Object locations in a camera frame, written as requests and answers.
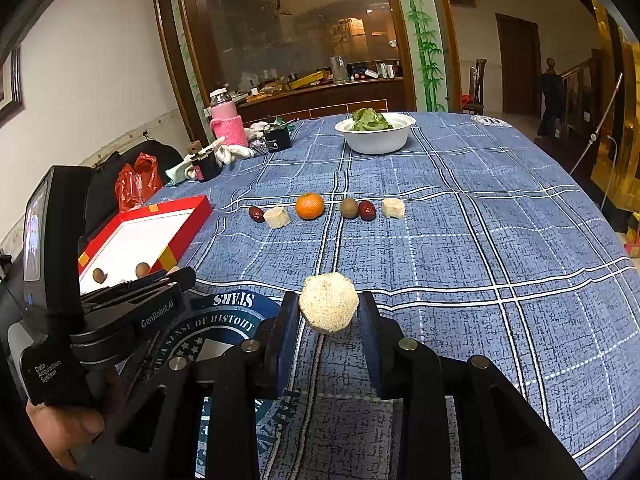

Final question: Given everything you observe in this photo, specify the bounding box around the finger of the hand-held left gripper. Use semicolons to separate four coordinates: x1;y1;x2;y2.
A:
80;280;180;306
167;266;197;289

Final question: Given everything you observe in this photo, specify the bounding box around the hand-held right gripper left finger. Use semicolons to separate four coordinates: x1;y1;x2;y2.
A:
102;290;301;480

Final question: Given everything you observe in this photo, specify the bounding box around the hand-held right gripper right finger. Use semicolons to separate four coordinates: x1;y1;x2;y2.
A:
356;291;586;480

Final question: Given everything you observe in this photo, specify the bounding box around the red cardboard box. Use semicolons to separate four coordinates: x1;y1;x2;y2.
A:
77;195;213;296

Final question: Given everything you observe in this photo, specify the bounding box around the small orange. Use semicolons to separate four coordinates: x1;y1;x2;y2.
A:
295;192;325;221

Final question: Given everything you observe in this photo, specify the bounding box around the person's left hand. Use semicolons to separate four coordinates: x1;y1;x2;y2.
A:
26;400;106;470

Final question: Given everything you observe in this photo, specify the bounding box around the black leather sofa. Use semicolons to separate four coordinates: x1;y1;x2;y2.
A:
82;140;185;241

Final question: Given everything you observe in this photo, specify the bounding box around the pale green cloth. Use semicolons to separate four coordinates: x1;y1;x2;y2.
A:
166;157;196;187

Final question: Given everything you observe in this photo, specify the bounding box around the red plastic bag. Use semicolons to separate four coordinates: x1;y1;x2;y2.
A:
115;152;163;211

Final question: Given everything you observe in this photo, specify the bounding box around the dark jar with wooden stopper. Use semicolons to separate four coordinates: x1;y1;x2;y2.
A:
186;141;223;182

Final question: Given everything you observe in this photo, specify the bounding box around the white work glove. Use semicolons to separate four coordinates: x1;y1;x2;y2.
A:
212;135;258;163

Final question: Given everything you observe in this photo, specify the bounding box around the pink sleeved bottle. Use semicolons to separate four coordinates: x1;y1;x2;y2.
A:
209;87;249;148

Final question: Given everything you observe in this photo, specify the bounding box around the black jar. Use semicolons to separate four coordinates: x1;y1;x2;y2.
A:
262;119;292;153

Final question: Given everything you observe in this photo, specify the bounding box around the white bowl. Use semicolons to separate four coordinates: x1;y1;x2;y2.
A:
334;112;417;155

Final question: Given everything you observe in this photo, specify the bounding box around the green lettuce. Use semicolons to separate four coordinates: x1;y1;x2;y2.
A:
350;107;394;132

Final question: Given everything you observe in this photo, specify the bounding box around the wooden glass partition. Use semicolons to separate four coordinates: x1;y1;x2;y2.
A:
150;0;461;133

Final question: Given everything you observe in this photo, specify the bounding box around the yellow flat box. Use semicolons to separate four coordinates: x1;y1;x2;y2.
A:
290;71;331;88

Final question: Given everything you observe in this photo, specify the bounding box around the wooden chair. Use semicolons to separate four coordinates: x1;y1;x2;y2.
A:
460;58;488;115

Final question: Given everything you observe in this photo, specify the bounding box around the bamboo painted panel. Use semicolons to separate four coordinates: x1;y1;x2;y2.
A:
390;0;448;113

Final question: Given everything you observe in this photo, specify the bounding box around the brown wooden door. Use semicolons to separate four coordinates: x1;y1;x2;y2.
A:
496;12;543;116

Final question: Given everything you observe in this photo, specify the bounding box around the metal pole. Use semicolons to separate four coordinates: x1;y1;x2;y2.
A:
570;72;624;173

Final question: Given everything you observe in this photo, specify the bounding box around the wooden stair railing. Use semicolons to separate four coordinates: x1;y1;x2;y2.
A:
560;57;603;126

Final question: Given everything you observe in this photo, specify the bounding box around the framed wall picture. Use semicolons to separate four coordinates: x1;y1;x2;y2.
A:
0;45;25;128

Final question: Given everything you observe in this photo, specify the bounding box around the dark figure on post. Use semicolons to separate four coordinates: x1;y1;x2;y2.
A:
532;57;566;138

